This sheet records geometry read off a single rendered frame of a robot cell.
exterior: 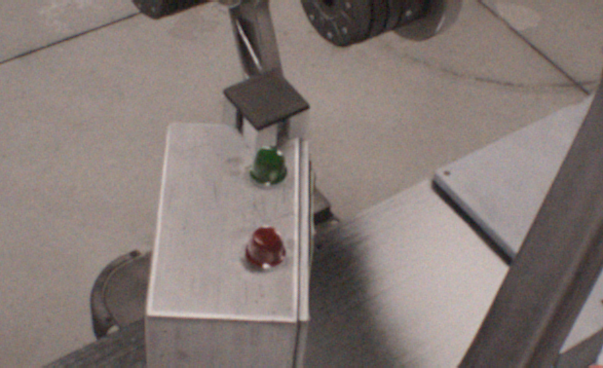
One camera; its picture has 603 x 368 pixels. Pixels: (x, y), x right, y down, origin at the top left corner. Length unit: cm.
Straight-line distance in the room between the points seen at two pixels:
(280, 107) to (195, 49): 234
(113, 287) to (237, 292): 157
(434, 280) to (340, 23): 37
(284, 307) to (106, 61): 242
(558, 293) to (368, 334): 68
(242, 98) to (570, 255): 26
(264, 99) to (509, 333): 25
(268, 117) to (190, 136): 6
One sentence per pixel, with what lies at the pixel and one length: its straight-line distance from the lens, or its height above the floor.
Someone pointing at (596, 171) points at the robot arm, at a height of 147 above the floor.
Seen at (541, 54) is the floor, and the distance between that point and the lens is 328.
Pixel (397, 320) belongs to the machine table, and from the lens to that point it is 153.
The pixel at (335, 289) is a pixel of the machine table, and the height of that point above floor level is 83.
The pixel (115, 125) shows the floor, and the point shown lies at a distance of 293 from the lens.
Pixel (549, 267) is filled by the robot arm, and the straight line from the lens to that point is 86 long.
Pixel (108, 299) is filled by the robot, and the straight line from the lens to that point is 228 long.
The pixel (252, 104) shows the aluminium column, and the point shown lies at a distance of 81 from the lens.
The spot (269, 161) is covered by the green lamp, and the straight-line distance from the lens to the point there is 77.
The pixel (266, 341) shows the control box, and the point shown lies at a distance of 73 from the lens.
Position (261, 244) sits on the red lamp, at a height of 150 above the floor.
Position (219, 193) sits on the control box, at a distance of 78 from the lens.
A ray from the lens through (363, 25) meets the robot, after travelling 146.
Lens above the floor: 205
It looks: 47 degrees down
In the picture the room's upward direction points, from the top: 6 degrees clockwise
